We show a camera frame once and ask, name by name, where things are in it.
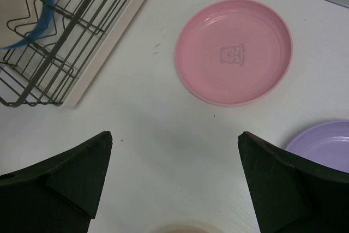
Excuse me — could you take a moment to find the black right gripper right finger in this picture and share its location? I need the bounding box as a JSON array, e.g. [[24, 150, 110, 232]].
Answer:
[[238, 132, 348, 232]]

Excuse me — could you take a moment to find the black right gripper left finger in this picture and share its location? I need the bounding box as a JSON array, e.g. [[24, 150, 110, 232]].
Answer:
[[1, 131, 112, 232]]

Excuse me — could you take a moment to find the purple plastic plate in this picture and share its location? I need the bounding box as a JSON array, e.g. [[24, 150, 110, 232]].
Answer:
[[286, 120, 348, 172]]

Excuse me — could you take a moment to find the blue plastic plate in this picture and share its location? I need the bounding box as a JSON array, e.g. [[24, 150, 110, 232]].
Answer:
[[2, 0, 55, 50]]

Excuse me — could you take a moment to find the yellow plastic plate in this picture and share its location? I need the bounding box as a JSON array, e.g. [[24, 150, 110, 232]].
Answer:
[[154, 225, 208, 233]]

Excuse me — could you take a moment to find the pink plastic plate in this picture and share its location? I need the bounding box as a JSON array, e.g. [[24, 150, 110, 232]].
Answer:
[[174, 0, 293, 106]]

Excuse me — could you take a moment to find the grey wire dish rack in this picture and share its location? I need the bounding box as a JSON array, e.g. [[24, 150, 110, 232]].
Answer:
[[0, 0, 151, 107]]

